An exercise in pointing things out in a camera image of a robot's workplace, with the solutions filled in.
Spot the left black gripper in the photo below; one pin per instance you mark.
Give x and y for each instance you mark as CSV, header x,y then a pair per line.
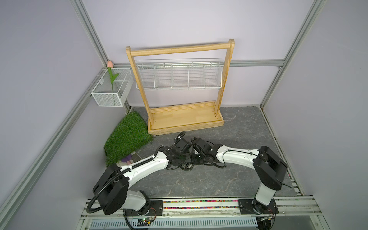
x,y
178,164

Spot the white mesh wall basket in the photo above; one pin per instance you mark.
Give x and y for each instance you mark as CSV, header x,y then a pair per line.
x,y
102,92

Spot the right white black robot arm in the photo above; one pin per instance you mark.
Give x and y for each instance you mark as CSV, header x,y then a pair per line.
x,y
270,168

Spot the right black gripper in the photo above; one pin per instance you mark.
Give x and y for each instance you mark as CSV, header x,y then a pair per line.
x,y
191,155

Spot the pink tulip artificial flower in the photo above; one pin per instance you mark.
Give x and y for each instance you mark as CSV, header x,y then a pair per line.
x,y
113,76

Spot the green artificial grass mat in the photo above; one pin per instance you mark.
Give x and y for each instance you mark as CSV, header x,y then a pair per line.
x,y
129,135

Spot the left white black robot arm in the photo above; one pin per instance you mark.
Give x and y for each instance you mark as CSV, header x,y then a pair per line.
x,y
112,191

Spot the white wire basket shelf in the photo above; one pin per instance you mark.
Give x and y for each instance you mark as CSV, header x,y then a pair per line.
x,y
180,74

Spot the wooden rack frame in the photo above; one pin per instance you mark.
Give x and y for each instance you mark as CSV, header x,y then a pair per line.
x,y
185,117

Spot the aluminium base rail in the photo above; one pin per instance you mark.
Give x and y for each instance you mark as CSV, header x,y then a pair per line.
x,y
221,208

